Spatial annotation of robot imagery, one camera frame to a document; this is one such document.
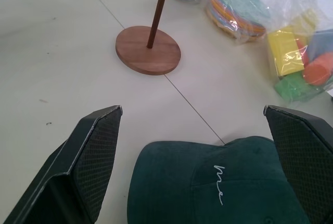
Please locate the yellow foam block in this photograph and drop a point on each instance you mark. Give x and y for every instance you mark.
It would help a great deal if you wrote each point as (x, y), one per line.
(284, 49)

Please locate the stack of colourful round mats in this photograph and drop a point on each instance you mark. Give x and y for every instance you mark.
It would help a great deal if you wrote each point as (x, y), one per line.
(234, 10)

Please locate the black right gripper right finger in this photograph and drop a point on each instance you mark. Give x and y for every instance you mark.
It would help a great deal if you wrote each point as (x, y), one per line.
(307, 161)

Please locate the orange foam cylinder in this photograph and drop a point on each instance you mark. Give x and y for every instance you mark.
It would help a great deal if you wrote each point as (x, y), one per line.
(318, 69)

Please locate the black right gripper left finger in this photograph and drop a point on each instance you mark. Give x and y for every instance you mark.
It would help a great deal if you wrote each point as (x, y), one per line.
(86, 172)

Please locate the clear plastic bag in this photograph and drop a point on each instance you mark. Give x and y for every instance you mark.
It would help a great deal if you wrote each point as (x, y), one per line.
(281, 2)

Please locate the blue foam block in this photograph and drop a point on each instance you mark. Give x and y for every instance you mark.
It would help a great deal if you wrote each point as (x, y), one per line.
(321, 43)

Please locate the dark green baseball cap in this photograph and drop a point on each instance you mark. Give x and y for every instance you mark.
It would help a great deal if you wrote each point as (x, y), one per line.
(205, 182)

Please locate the green foam block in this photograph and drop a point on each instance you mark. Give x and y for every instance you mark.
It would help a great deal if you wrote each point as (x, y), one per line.
(296, 86)

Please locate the wooden stand with pole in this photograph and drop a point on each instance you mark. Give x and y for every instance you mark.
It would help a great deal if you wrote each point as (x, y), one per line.
(148, 49)

